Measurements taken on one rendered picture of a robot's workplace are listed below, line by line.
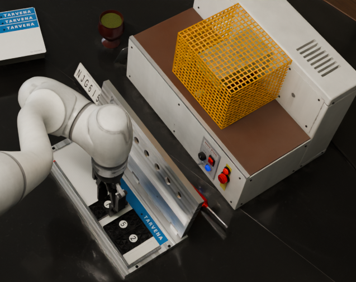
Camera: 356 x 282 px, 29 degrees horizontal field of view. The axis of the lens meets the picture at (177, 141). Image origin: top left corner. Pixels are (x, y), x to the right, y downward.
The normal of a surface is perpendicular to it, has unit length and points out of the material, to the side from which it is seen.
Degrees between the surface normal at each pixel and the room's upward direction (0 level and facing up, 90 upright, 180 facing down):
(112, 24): 0
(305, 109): 90
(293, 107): 90
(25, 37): 0
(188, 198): 79
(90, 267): 0
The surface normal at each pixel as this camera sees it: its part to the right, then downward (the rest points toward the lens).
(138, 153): -0.77, 0.35
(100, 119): -0.04, -0.38
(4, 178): 0.88, -0.31
